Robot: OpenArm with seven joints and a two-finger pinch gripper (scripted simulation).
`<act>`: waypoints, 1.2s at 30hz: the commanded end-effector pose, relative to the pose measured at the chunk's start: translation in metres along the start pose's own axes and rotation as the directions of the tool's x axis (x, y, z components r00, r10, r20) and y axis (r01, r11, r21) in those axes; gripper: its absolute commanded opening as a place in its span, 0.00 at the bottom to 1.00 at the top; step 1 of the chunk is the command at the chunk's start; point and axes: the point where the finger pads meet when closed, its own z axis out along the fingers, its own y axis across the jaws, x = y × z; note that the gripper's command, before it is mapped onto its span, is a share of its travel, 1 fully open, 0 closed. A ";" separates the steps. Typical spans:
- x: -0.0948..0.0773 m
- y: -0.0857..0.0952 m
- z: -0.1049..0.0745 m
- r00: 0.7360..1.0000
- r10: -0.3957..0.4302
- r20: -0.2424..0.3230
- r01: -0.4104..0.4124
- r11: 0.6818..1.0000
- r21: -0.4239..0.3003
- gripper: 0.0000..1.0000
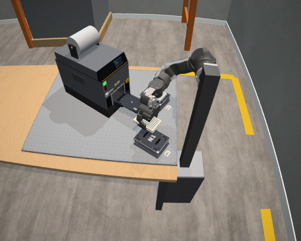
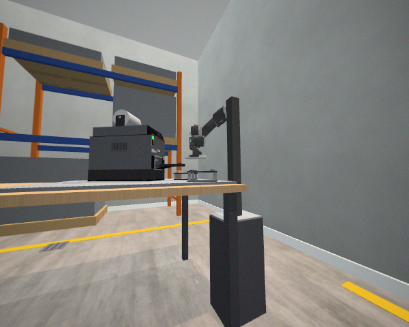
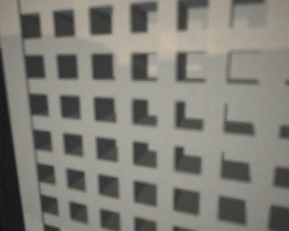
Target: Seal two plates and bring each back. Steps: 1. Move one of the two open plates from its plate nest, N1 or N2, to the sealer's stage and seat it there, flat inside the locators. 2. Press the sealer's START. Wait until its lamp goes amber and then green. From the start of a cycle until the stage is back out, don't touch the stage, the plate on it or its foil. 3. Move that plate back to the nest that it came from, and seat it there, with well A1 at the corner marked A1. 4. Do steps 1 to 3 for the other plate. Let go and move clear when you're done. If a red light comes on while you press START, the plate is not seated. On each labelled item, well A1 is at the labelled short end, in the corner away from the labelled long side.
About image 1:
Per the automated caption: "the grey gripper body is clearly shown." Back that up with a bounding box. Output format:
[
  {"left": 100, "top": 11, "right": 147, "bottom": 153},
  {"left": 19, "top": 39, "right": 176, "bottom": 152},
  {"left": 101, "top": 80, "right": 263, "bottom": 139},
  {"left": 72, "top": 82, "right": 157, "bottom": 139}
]
[{"left": 137, "top": 99, "right": 161, "bottom": 122}]

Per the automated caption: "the white foil roll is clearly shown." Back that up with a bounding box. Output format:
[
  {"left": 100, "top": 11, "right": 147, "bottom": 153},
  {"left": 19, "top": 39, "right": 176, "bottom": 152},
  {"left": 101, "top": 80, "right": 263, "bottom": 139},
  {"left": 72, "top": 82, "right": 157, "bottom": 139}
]
[{"left": 67, "top": 26, "right": 100, "bottom": 56}]

